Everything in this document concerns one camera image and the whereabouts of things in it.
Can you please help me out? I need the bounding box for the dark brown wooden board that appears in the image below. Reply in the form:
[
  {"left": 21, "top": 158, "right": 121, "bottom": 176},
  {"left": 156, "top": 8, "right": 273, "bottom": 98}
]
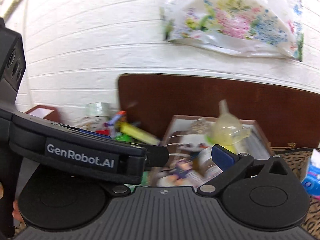
[{"left": 118, "top": 74, "right": 319, "bottom": 147}]

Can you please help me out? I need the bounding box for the clear plastic funnel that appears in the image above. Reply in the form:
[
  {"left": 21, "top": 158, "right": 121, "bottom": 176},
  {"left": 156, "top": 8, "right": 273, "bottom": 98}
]
[{"left": 212, "top": 99, "right": 251, "bottom": 155}]

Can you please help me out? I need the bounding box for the person's left hand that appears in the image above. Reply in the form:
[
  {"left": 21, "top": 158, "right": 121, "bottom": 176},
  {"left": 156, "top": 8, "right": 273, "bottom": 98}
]
[{"left": 0, "top": 183, "right": 24, "bottom": 223}]

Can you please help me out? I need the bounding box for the blue red small box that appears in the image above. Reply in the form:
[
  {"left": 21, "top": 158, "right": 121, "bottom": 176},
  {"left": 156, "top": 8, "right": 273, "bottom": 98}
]
[{"left": 105, "top": 111, "right": 126, "bottom": 133}]

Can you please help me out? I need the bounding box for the floral drawstring pouch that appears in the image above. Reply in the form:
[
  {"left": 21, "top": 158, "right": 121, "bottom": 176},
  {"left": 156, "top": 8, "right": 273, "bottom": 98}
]
[{"left": 73, "top": 116, "right": 108, "bottom": 132}]

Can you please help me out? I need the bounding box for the tan storage box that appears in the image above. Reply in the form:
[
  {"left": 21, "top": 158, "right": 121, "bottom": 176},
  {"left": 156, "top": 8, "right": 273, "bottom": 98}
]
[{"left": 150, "top": 114, "right": 273, "bottom": 188}]

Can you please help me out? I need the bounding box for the mesh sachet of herbs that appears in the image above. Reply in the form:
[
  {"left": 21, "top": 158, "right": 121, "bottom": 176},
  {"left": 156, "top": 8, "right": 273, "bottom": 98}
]
[{"left": 188, "top": 118, "right": 211, "bottom": 134}]

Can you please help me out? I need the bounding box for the blue tissue pack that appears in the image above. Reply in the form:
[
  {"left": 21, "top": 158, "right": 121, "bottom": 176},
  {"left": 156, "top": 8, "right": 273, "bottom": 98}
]
[{"left": 301, "top": 149, "right": 320, "bottom": 199}]

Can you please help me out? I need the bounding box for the floral plastic bag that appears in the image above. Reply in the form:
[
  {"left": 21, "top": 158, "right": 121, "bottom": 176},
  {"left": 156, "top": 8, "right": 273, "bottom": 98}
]
[{"left": 160, "top": 0, "right": 304, "bottom": 61}]

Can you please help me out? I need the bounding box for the yellow green box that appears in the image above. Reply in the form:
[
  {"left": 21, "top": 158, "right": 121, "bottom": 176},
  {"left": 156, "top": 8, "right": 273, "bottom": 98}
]
[{"left": 120, "top": 122, "right": 161, "bottom": 145}]

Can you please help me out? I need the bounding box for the empty brown shoe box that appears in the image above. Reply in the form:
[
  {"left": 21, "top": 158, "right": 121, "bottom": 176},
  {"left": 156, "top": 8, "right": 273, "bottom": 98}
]
[{"left": 25, "top": 105, "right": 62, "bottom": 123}]

